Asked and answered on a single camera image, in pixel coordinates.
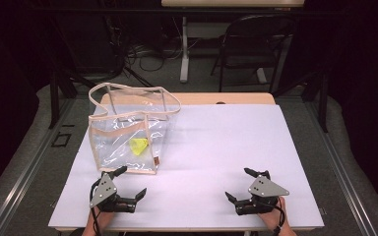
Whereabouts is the tangle of floor cables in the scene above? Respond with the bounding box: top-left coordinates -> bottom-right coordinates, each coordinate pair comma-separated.
124,40 -> 186,73

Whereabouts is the clear plastic tote bag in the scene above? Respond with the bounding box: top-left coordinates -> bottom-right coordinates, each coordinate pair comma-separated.
88,82 -> 182,175

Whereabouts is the white table board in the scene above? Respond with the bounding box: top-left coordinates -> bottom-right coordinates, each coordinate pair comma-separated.
47,103 -> 325,230

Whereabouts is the black metal stand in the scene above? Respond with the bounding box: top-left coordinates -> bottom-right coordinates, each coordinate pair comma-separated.
301,70 -> 331,134
47,65 -> 80,130

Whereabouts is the white desk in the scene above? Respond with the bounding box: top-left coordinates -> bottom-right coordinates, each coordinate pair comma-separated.
160,0 -> 306,84

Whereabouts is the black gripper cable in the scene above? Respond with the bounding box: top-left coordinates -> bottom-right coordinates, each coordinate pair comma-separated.
269,196 -> 287,236
89,178 -> 103,236

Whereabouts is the person's left hand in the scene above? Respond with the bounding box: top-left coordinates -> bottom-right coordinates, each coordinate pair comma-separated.
82,209 -> 115,236

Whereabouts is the yellow shuttlecock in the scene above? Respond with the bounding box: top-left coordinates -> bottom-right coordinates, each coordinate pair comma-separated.
129,137 -> 150,157

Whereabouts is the black folding chair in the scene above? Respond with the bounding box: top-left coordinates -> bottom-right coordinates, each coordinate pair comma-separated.
211,14 -> 297,94

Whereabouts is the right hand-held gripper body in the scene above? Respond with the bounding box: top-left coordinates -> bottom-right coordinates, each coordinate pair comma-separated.
235,170 -> 290,216

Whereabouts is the person's right hand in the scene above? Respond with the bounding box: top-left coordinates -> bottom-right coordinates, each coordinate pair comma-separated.
258,196 -> 298,236

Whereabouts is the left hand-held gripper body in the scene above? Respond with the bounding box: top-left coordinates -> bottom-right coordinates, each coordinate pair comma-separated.
89,172 -> 138,214

